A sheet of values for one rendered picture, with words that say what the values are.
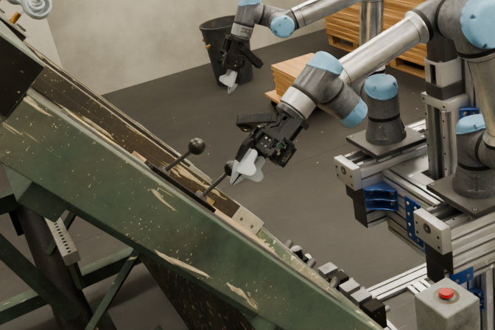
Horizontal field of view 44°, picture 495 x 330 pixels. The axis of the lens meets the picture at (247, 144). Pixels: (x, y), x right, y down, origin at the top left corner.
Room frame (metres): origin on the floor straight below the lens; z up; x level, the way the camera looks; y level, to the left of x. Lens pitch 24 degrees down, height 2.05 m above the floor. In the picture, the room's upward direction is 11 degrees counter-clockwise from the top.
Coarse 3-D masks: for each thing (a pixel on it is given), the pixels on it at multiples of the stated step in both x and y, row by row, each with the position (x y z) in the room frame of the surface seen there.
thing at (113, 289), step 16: (64, 224) 2.28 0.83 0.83; (0, 240) 1.72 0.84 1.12; (0, 256) 1.72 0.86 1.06; (16, 256) 1.73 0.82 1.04; (16, 272) 1.73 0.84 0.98; (32, 272) 1.74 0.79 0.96; (80, 272) 1.80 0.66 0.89; (128, 272) 1.72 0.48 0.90; (32, 288) 1.75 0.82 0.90; (48, 288) 1.75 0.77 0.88; (80, 288) 1.78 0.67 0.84; (112, 288) 1.70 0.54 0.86; (64, 304) 1.76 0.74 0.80; (96, 320) 1.66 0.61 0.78
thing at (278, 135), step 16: (288, 112) 1.25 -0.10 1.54; (256, 128) 1.26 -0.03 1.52; (272, 128) 1.26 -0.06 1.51; (288, 128) 1.23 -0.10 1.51; (304, 128) 1.24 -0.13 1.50; (256, 144) 1.23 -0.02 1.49; (272, 144) 1.22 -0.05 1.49; (288, 144) 1.24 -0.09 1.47; (272, 160) 1.24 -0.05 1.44; (288, 160) 1.23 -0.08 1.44
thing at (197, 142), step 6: (198, 138) 1.21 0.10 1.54; (192, 144) 1.20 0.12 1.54; (198, 144) 1.19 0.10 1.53; (204, 144) 1.20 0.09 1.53; (192, 150) 1.19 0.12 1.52; (198, 150) 1.19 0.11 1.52; (204, 150) 1.20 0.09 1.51; (180, 156) 1.22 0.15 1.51; (186, 156) 1.21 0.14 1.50; (174, 162) 1.22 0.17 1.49; (162, 168) 1.22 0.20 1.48; (168, 168) 1.22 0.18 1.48; (168, 174) 1.22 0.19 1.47
